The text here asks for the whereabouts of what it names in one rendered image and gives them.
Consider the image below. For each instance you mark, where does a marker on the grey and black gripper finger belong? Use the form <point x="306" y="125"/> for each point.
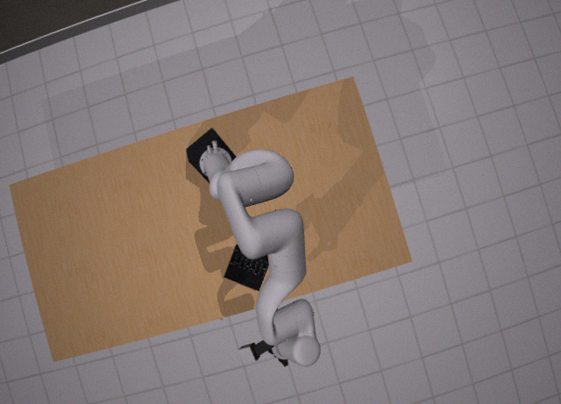
<point x="283" y="361"/>

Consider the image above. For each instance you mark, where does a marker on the black lighting desk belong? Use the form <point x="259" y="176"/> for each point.
<point x="248" y="272"/>

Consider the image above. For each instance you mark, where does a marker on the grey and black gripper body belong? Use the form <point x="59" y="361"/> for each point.
<point x="276" y="353"/>

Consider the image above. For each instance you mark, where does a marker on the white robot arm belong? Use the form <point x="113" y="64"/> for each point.
<point x="259" y="176"/>

